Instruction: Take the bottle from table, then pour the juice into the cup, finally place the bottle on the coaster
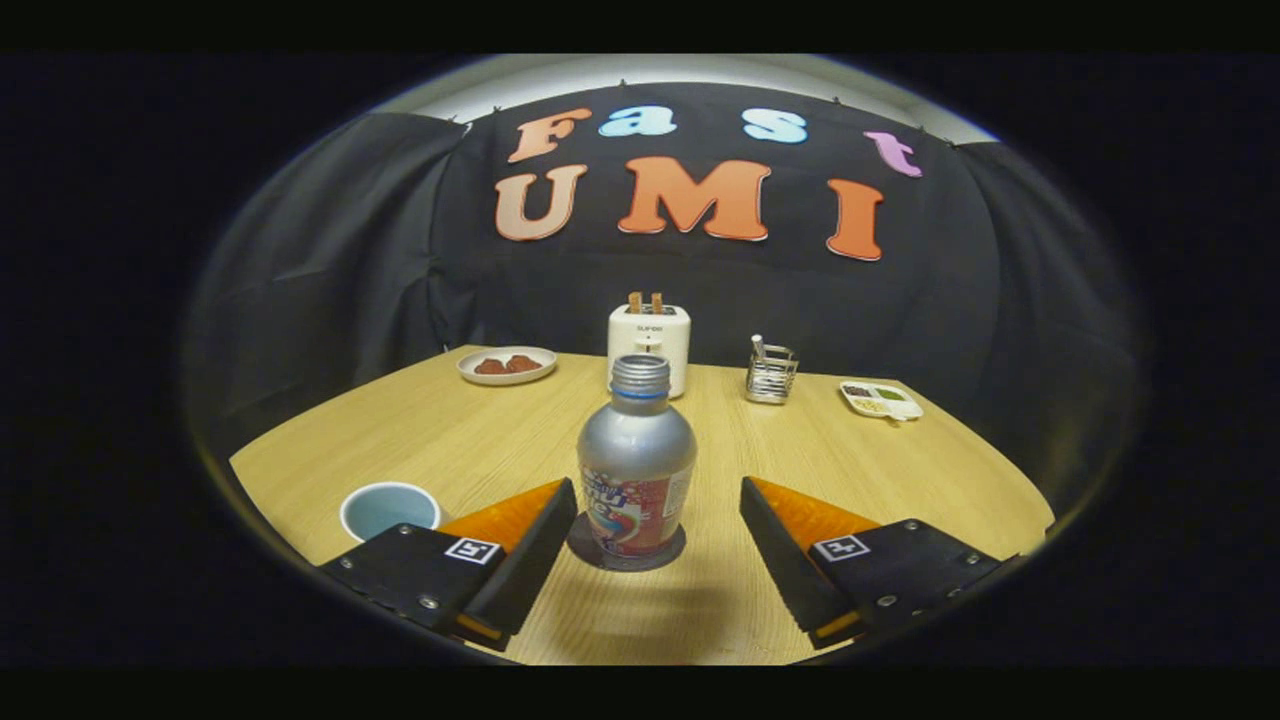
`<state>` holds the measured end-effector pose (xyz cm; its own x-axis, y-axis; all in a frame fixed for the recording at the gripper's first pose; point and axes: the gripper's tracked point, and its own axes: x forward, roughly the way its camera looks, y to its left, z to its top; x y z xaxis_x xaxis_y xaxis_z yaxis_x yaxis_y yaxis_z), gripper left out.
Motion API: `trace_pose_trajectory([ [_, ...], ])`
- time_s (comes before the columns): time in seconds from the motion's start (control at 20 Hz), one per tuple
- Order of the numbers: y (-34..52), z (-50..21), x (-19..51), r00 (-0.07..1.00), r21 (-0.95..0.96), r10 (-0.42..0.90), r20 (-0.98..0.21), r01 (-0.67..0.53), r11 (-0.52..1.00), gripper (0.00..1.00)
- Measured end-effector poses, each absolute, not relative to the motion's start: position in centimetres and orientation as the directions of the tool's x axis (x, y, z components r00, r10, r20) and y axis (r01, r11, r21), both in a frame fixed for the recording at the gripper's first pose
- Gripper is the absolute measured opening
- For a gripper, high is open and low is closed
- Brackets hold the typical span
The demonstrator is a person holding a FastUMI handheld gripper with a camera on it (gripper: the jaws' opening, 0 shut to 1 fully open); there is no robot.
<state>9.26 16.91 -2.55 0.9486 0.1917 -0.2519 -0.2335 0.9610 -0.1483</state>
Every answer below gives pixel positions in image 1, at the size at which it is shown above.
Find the white divided dish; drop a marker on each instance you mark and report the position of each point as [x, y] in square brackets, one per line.
[880, 402]

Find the dark round coaster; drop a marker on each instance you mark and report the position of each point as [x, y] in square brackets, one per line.
[598, 560]

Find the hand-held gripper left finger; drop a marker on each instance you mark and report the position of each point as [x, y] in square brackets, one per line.
[525, 565]

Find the small white plate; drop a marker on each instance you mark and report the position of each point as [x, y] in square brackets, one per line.
[500, 379]

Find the white cup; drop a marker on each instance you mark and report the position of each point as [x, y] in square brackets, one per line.
[385, 508]

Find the black backdrop cloth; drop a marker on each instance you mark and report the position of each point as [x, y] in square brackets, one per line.
[350, 250]

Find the silver juice bottle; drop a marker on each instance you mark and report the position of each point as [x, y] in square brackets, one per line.
[636, 450]

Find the white toaster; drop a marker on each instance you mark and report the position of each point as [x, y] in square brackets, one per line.
[650, 330]

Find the red food piece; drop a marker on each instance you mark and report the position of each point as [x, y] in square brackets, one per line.
[524, 364]
[490, 367]

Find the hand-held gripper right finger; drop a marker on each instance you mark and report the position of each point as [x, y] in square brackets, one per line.
[785, 560]

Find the wooden table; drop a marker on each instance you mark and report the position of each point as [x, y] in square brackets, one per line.
[800, 460]

